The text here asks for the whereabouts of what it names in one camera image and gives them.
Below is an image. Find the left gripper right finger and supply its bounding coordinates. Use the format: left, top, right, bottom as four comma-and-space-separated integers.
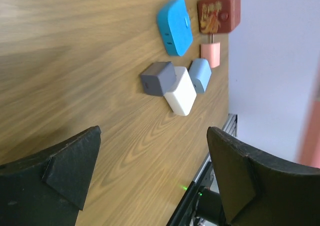
211, 138, 320, 226

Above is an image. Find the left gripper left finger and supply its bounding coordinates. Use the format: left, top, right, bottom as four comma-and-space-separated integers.
0, 126, 101, 226

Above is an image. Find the pink triangular socket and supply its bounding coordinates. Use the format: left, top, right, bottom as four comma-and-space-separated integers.
298, 69, 320, 168

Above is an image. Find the white charger plug front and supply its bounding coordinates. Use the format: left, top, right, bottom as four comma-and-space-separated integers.
164, 66, 197, 116

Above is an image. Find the light blue plug cube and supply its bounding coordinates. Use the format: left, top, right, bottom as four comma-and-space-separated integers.
188, 58, 212, 94

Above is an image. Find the pink plug adapter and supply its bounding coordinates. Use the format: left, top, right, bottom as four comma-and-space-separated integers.
200, 42, 221, 69

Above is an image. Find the dark red plug adapter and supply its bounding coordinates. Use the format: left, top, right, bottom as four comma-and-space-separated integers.
196, 0, 241, 35

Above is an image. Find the blue plug adapter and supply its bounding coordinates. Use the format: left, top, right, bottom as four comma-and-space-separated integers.
156, 0, 193, 57

